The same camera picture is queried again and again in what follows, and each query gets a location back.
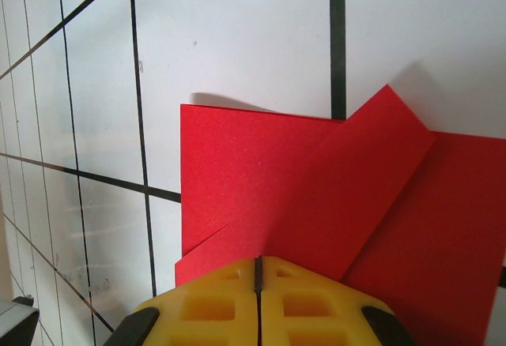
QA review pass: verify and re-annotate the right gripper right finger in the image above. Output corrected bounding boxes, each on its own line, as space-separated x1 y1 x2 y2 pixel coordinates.
258 255 396 346

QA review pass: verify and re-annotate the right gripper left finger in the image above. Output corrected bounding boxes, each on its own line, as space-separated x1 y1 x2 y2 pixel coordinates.
112 256 260 346

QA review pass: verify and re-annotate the red square paper sheet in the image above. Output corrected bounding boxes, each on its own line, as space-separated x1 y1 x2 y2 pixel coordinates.
175 84 506 346

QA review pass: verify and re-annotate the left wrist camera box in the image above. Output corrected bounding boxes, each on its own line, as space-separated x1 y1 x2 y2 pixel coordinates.
0 296 40 346

